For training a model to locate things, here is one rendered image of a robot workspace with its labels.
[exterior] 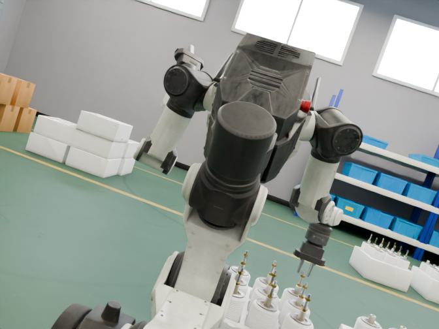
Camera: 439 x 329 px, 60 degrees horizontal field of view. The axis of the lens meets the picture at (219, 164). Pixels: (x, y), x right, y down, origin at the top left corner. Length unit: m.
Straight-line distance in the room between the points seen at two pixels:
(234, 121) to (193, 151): 5.80
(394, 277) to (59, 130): 3.31
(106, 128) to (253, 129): 3.10
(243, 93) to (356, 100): 5.74
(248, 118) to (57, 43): 6.95
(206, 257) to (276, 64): 0.51
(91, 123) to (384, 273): 2.94
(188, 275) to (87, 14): 6.69
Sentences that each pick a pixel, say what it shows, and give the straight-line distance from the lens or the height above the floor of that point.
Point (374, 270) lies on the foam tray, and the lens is 3.59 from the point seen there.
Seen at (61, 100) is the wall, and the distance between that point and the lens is 7.34.
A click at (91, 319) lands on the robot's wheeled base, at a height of 0.21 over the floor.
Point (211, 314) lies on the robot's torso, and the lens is 1.00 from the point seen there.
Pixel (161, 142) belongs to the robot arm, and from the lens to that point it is 1.19.
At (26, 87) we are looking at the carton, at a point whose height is 0.53.
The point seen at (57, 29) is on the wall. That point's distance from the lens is 7.62.
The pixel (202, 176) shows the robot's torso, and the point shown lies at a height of 0.65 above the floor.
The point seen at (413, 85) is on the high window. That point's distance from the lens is 6.84.
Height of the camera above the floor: 0.74
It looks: 4 degrees down
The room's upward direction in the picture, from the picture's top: 19 degrees clockwise
